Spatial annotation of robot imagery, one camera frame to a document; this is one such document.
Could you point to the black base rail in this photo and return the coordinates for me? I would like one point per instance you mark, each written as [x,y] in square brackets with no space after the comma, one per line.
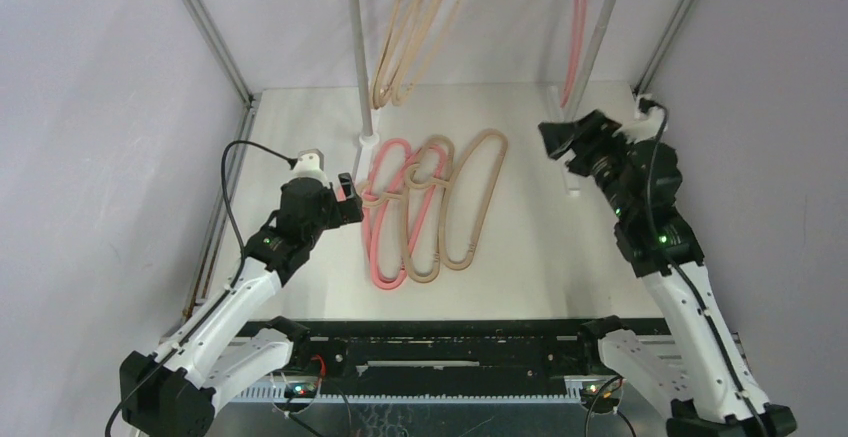
[444,359]

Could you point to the left grey rack pole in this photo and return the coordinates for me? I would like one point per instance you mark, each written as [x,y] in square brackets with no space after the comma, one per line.
[359,53]

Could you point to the right aluminium frame post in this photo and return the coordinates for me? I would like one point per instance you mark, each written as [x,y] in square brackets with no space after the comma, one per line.
[675,24]

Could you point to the right grey rack pole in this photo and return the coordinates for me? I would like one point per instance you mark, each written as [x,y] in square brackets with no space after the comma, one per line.
[589,58]

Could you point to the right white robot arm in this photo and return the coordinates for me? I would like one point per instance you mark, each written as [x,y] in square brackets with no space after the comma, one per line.
[714,392]

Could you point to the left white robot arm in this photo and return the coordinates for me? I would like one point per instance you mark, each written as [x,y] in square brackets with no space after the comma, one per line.
[178,389]

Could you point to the right circuit board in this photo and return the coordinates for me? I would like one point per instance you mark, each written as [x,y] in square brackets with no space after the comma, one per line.
[602,396]

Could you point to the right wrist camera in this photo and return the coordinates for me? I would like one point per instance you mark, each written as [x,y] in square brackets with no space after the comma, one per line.
[649,115]

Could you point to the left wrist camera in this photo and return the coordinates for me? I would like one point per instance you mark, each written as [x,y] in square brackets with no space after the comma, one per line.
[310,164]

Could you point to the beige hanger table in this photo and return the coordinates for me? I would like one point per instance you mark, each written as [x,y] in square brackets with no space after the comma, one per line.
[448,184]

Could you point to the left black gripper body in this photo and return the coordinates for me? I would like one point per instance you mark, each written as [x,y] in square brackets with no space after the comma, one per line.
[333,213]

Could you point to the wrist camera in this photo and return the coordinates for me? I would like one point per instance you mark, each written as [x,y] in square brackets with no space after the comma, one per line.
[310,164]
[649,115]

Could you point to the left aluminium frame post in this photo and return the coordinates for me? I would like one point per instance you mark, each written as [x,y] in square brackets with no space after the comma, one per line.
[209,31]

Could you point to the grey rack pole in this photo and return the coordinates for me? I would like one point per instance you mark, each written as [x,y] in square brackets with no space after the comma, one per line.
[589,58]
[359,53]

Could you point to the right white rack foot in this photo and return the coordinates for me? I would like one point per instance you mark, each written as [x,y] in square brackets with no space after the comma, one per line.
[571,181]

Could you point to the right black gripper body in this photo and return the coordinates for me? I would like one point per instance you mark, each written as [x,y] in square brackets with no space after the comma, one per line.
[584,149]

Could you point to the aluminium frame post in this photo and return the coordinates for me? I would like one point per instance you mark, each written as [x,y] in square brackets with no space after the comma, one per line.
[675,24]
[209,31]

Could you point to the left circuit board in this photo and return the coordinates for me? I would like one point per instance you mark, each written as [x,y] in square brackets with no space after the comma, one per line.
[300,395]

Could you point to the circuit board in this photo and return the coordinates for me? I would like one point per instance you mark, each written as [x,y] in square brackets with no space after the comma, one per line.
[300,395]
[602,396]

